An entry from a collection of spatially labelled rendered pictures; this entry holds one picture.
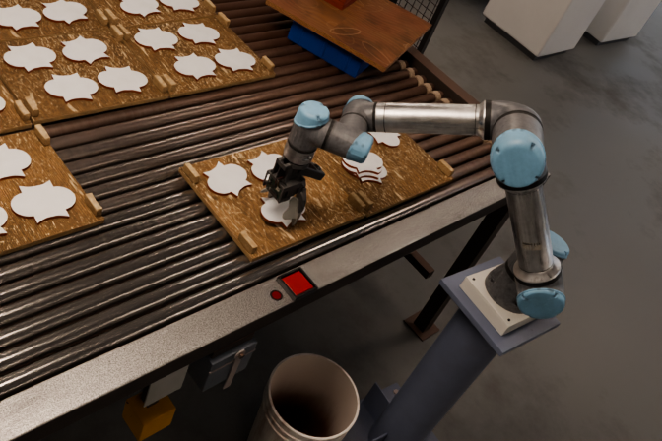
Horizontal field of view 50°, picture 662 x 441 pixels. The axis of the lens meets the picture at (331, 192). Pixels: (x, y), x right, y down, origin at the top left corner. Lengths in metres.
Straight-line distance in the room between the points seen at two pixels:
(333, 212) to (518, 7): 3.96
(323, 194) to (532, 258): 0.62
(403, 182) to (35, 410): 1.24
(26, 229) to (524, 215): 1.14
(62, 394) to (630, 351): 2.85
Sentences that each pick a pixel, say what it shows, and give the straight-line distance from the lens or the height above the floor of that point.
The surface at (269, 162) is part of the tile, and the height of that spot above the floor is 0.95.
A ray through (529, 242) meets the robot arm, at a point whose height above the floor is 1.23.
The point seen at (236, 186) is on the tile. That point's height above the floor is 0.95.
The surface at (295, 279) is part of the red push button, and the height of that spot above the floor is 0.93.
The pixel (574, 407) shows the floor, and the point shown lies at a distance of 3.32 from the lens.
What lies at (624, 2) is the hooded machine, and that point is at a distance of 6.45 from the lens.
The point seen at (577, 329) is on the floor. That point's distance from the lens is 3.64.
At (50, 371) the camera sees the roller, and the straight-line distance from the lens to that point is 1.54.
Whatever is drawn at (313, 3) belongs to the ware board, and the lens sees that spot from 2.71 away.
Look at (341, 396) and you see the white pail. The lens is 2.42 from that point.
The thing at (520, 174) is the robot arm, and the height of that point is 1.41.
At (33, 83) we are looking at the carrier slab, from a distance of 2.14.
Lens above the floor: 2.22
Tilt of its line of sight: 39 degrees down
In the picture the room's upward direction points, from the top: 25 degrees clockwise
